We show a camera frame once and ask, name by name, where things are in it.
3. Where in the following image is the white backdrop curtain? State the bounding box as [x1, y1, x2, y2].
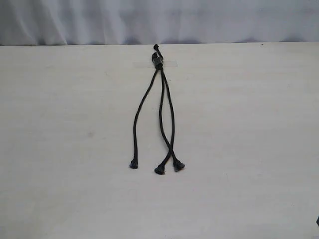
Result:
[0, 0, 319, 45]

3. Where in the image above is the clear tape strip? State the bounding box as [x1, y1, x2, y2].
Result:
[133, 61, 178, 68]

